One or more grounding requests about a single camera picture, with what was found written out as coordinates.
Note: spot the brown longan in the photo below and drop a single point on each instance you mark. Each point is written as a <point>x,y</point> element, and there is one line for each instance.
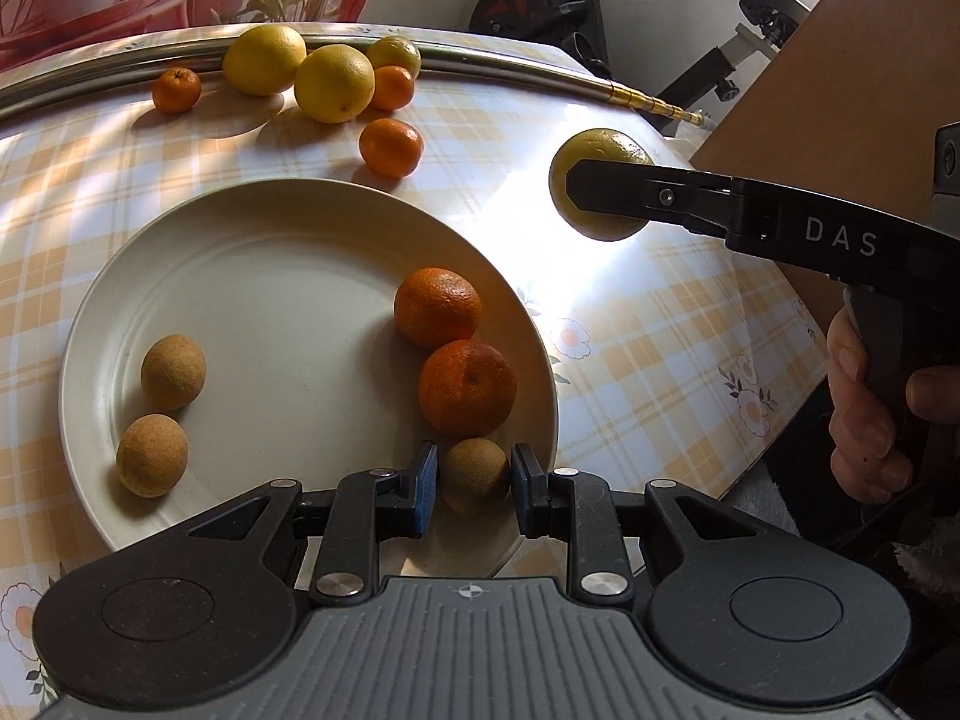
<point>474,475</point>
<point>173,373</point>
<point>151,456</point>

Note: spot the white fluffy cloth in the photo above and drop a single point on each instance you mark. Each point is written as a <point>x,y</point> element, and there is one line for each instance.
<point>930,566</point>

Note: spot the cream round plate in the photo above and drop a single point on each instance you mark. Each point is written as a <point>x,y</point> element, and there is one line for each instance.
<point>300,277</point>

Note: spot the yellow checked floral tablecloth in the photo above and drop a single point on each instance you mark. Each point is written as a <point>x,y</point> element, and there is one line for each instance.
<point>637,300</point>

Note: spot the person's right hand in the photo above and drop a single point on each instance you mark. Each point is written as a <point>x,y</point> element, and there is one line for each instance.
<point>855,405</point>

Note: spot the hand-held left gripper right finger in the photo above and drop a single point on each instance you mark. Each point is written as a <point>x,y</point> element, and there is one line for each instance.
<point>523,496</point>

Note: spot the brown cardboard sheet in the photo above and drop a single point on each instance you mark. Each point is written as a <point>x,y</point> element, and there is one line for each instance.
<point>862,90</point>

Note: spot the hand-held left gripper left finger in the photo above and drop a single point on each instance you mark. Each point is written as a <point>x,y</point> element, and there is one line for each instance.
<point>426,489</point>

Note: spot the small tangerine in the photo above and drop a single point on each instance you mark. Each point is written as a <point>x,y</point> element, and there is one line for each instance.
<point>394,88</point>
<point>390,148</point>
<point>437,307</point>
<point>467,388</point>
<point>177,91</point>

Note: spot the small yellow-green lemon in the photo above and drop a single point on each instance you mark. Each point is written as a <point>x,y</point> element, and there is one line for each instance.
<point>600,145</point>
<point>394,52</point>

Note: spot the metal pole with gold tip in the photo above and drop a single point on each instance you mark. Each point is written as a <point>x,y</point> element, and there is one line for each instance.
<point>510,67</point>

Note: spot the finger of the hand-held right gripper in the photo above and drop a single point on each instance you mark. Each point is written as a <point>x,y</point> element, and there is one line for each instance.
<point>637,193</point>

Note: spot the large yellow lemon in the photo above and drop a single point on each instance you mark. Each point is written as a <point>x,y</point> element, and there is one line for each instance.
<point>264,60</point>
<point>334,84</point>

